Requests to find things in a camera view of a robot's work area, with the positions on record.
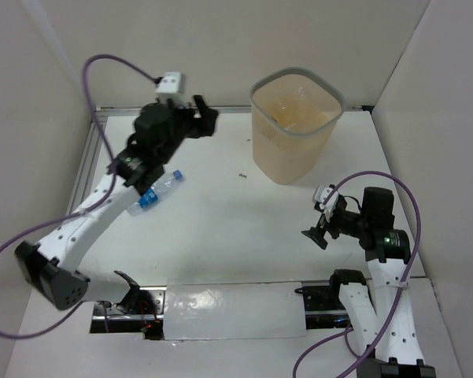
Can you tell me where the blue cap labelled bottle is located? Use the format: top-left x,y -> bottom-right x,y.
127,170 -> 184,217

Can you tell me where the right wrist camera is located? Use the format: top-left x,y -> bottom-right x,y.
312,185 -> 339,222

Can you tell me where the beige mesh waste bin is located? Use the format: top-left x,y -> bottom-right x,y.
249,67 -> 346,185

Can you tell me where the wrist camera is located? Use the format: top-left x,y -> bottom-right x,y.
312,185 -> 339,222
156,72 -> 187,104

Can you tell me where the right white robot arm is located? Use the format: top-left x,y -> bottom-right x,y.
303,187 -> 436,377

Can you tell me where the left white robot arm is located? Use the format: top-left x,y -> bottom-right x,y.
15,94 -> 219,314

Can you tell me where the clear bottle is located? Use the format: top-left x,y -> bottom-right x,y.
275,87 -> 315,126

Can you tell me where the white front cover panel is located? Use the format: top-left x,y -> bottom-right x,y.
163,282 -> 306,340

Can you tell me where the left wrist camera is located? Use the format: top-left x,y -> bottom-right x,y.
156,72 -> 187,104

